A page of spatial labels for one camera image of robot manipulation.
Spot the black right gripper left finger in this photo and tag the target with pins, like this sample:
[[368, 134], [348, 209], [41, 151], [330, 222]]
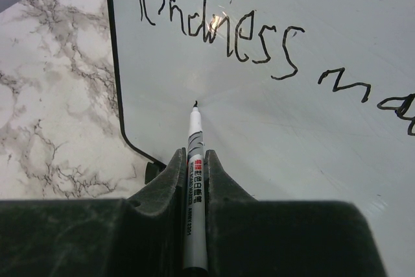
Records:
[[138, 236]]

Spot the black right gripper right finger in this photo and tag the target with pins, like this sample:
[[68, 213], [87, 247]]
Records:
[[248, 237]]

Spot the black whiteboard marker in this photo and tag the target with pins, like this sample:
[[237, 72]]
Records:
[[195, 262]]

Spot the black framed whiteboard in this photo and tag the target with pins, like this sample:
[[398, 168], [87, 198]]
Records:
[[300, 99]]

